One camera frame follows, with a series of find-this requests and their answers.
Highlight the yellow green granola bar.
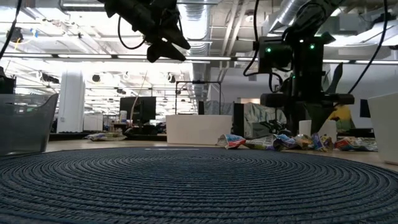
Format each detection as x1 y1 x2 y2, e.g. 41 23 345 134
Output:
294 134 313 150

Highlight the white column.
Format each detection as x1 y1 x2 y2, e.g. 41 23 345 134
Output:
57 70 86 134

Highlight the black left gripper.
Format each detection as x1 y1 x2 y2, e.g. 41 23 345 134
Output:
98 0 191 63

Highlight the red white blue granola bar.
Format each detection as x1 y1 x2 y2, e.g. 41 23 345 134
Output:
216 133 247 150

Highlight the white rectangular bin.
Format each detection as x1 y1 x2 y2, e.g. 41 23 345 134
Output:
165 114 233 146

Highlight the tall white bin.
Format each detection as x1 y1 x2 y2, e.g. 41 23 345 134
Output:
368 91 398 166

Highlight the silver slanted ventilation duct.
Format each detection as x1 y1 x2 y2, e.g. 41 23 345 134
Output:
269 0 312 32

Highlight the person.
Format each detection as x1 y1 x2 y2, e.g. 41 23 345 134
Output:
328 105 355 131

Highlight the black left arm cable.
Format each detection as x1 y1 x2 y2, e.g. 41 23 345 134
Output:
0 0 23 60

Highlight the white round planter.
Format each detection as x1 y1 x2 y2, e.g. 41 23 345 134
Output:
298 119 338 144

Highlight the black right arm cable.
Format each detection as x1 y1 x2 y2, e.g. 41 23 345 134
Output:
347 0 389 95

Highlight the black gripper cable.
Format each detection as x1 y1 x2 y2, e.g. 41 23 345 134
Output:
117 15 147 50
242 0 261 78

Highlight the long ceiling light strip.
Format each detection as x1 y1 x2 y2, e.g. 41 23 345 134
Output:
0 53 398 65

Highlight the dark blue granola bar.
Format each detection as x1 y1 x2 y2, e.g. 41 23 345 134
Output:
312 133 326 152

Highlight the silver green granola bar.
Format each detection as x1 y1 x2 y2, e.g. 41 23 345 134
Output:
349 138 379 152

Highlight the black box on shelf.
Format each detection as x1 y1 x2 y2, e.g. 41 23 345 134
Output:
0 75 17 95

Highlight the large black monitor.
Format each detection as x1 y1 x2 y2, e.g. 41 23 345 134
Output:
119 96 157 134

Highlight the small yellow granola bar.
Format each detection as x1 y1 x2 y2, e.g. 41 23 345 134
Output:
322 135 334 150

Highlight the black wall monitor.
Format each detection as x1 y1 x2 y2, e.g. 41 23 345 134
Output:
359 99 371 118

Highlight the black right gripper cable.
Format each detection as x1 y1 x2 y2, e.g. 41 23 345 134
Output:
242 0 261 78

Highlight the white green granola bar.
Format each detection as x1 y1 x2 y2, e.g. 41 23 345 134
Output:
245 135 277 151

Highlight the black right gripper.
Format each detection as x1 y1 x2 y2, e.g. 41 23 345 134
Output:
260 73 355 135

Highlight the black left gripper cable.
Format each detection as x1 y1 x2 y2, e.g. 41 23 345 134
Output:
117 15 147 50

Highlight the black ceiling speaker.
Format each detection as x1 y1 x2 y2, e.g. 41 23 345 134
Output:
6 27 24 44

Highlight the black metal frame stand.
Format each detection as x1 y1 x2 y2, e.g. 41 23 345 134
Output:
175 80 222 115

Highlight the grey crumpled cover sheet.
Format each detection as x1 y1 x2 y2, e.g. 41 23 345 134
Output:
244 102 287 138

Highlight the translucent grey plastic bin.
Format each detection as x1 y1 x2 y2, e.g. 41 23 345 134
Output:
0 93 60 156

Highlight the black tower box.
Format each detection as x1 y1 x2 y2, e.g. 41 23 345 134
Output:
233 103 245 138

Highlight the round dark blue woven mat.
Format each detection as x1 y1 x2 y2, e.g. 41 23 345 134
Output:
0 146 398 224

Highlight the white cabinet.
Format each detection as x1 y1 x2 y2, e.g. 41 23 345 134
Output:
83 114 104 132

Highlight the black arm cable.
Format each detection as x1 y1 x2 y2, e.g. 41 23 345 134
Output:
347 0 389 95
0 0 23 60

